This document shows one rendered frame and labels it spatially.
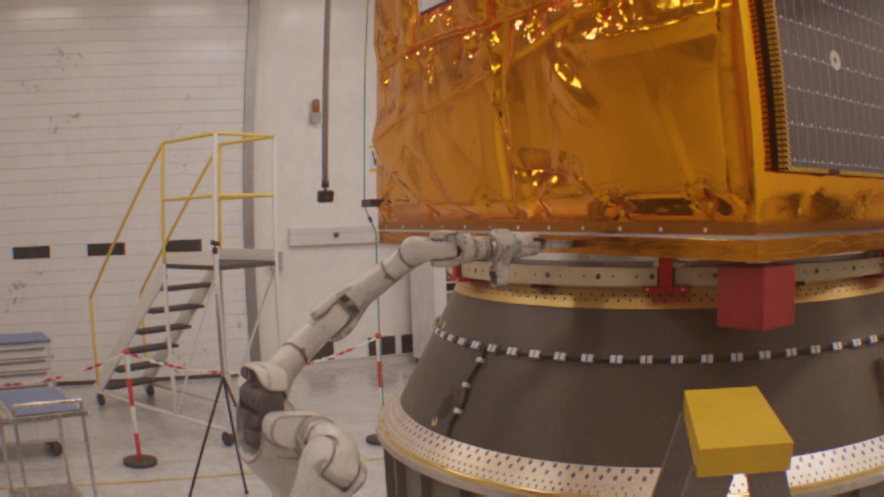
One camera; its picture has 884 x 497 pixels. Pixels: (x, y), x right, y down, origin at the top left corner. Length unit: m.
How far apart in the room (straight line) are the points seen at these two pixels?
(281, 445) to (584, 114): 1.09
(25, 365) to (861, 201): 5.76
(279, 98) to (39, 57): 3.29
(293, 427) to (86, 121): 8.02
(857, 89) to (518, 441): 1.28
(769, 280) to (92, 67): 8.59
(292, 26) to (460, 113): 7.71
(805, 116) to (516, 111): 0.94
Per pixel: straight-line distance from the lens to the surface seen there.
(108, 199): 9.41
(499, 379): 2.26
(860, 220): 2.09
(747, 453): 1.18
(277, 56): 10.11
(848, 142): 1.97
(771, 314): 1.78
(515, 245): 2.06
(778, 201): 1.77
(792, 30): 1.83
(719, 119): 1.73
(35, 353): 6.39
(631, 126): 1.94
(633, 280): 2.10
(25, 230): 9.38
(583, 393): 2.09
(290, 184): 9.98
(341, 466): 1.54
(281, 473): 1.73
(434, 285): 9.81
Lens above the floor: 1.86
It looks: 2 degrees down
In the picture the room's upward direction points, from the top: 1 degrees counter-clockwise
